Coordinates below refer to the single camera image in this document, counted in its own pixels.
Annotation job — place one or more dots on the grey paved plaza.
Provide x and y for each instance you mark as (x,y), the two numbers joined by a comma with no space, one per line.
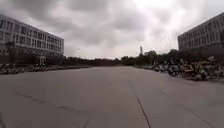
(100,96)

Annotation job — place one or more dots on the pale building with window rows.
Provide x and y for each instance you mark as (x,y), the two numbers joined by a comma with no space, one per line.
(30,38)

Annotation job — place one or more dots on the distant tower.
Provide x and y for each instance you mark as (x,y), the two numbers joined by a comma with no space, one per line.
(141,50)

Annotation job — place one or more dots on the grey building with window grid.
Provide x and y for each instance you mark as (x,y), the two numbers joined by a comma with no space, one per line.
(203,35)

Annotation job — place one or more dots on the row of parked bicycles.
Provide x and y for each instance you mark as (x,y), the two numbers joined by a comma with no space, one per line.
(193,69)
(20,69)

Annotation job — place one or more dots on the row of dark trees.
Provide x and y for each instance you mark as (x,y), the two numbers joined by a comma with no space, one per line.
(110,61)

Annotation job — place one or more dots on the street lamp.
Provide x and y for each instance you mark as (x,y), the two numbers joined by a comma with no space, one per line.
(78,50)

